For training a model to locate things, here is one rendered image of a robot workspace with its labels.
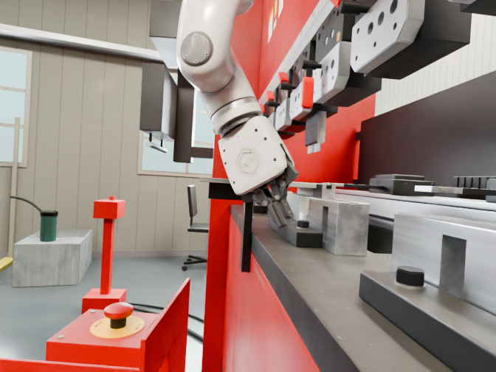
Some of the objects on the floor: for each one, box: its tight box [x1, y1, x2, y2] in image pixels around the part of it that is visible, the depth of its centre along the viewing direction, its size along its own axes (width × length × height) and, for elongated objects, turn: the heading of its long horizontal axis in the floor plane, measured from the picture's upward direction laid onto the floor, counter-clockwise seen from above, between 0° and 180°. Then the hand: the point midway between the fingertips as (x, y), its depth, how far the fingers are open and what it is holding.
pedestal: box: [81, 196, 126, 314], centre depth 236 cm, size 20×25×83 cm
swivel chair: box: [182, 185, 209, 271], centre depth 361 cm, size 58×58×92 cm
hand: (281, 212), depth 51 cm, fingers closed
